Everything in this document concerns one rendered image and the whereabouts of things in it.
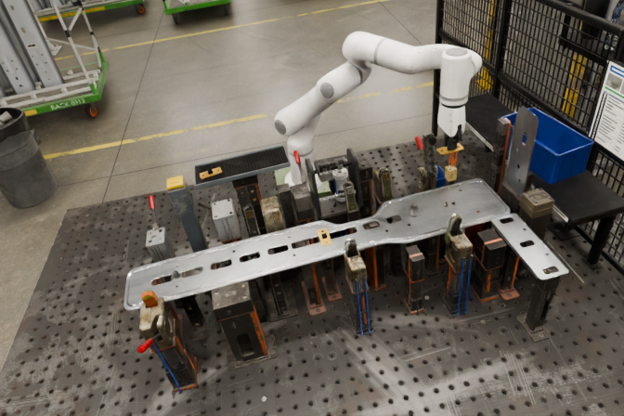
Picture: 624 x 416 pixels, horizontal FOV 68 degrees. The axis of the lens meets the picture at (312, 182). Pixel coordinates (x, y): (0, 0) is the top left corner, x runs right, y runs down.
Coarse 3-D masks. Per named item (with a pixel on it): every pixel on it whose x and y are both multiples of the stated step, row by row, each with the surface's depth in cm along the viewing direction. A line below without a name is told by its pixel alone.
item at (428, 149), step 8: (424, 136) 169; (432, 136) 169; (424, 144) 170; (432, 144) 167; (424, 152) 172; (432, 152) 173; (424, 160) 174; (432, 160) 174; (424, 168) 176; (432, 168) 177
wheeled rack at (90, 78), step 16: (80, 0) 502; (96, 48) 522; (80, 64) 452; (96, 64) 537; (48, 80) 507; (64, 80) 511; (80, 80) 496; (96, 80) 497; (16, 96) 484; (32, 96) 470; (48, 96) 479; (64, 96) 473; (80, 96) 472; (96, 96) 471; (32, 112) 464; (96, 112) 490
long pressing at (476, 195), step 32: (448, 192) 175; (480, 192) 173; (320, 224) 170; (352, 224) 168; (384, 224) 166; (416, 224) 164; (192, 256) 165; (224, 256) 163; (288, 256) 159; (320, 256) 158; (128, 288) 157; (160, 288) 155; (192, 288) 153
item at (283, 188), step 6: (282, 186) 175; (288, 186) 175; (282, 192) 172; (288, 192) 173; (282, 198) 174; (288, 198) 175; (282, 204) 176; (288, 204) 177; (282, 210) 180; (288, 210) 178; (288, 216) 180; (294, 216) 181; (288, 222) 182; (294, 222) 183; (294, 246) 191
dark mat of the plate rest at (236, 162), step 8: (256, 152) 184; (264, 152) 183; (272, 152) 183; (280, 152) 182; (232, 160) 182; (240, 160) 181; (248, 160) 181; (256, 160) 180; (264, 160) 179; (272, 160) 178; (280, 160) 178; (200, 168) 180; (208, 168) 179; (224, 168) 178; (232, 168) 177; (240, 168) 177; (248, 168) 176; (256, 168) 175; (200, 176) 176; (216, 176) 174; (224, 176) 174
